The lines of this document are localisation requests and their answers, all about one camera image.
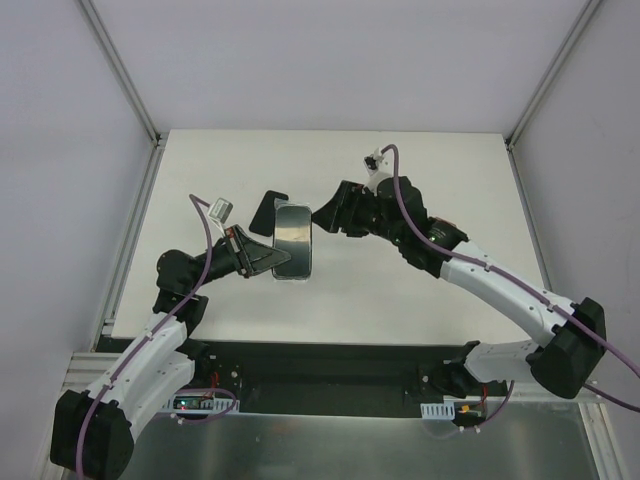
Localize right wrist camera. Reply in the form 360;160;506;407
364;149;393;192

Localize left aluminium frame post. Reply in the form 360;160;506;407
75;0;164;145

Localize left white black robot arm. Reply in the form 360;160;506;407
49;225;291;479

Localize white cable duct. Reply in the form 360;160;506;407
159;394;240;415
420;400;456;421

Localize aluminium frame front rail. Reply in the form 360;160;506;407
63;352;604;404

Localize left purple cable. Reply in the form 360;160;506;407
74;193;236;476

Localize purple cable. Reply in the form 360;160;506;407
74;193;236;476
363;143;640;441

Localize right aluminium frame post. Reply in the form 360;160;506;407
505;0;605;152

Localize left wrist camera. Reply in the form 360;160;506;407
207;198;233;224

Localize black phone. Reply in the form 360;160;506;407
272;200;313;281
249;190;289;237

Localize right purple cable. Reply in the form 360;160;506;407
363;143;640;441

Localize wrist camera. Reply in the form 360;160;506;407
364;149;393;192
207;198;233;224

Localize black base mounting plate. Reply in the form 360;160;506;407
178;339;507;418

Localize aluminium frame post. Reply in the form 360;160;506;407
75;0;164;145
505;0;605;152

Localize left white cable duct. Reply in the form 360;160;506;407
159;394;240;415

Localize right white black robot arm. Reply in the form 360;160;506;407
312;177;606;399

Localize right white cable duct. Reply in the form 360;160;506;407
420;400;456;421

